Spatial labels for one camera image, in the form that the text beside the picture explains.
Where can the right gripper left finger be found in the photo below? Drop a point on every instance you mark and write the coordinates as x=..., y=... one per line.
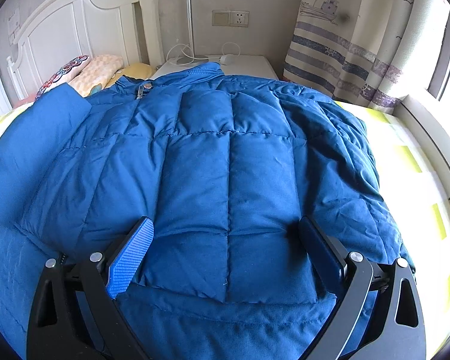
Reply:
x=74, y=313

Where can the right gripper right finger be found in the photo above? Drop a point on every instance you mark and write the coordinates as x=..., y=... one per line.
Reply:
x=377, y=314

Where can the blue puffer jacket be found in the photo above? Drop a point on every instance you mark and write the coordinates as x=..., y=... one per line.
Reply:
x=210, y=194

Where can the yellow checked bed sheet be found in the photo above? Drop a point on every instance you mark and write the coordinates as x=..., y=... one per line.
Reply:
x=412, y=179

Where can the floral patterned pillow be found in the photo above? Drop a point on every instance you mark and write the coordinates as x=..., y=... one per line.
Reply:
x=65, y=74

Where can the cream textured pillow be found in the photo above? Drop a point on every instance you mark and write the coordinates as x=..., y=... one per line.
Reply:
x=95, y=76

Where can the yellow pillow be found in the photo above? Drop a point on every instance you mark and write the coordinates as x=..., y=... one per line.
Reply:
x=136, y=70

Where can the white bedside table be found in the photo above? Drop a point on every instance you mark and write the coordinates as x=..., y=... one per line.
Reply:
x=249, y=65

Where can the striped boat print curtain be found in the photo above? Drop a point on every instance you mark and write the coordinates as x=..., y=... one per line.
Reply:
x=345, y=49

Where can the white wooden headboard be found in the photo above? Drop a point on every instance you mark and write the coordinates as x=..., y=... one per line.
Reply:
x=59, y=30

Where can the wall socket plate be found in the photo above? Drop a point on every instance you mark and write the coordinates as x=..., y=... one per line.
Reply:
x=230, y=18

